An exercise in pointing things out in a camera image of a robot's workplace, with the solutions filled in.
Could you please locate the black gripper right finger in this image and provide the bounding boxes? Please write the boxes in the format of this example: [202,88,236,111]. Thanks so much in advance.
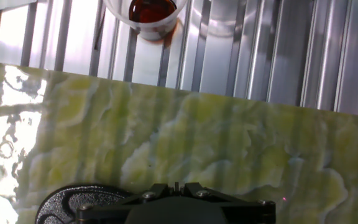
[178,182,277,224]

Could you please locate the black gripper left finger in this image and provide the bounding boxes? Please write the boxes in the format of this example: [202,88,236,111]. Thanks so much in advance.
[75,182,171,224]

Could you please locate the clear plastic cup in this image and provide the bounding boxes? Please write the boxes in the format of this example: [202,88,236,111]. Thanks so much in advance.
[103,0,189,43]

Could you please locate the dark brown liquid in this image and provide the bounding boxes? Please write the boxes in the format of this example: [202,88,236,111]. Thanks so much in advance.
[128,0,177,24]

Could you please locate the black cast C-clamp frame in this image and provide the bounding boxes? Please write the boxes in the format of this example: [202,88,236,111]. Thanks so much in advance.
[35,184,133,224]

